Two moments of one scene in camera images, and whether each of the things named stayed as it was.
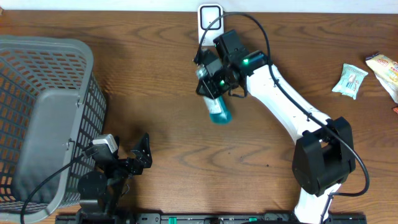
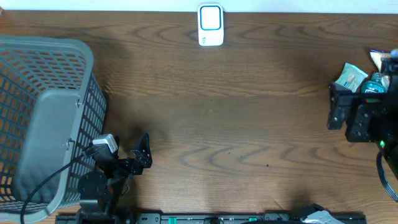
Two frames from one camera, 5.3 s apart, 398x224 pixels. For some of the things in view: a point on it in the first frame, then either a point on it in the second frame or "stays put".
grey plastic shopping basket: (52, 107) stays put
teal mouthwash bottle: (219, 112) → (379, 83)
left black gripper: (136, 168) stays put
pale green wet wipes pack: (350, 81) stays put
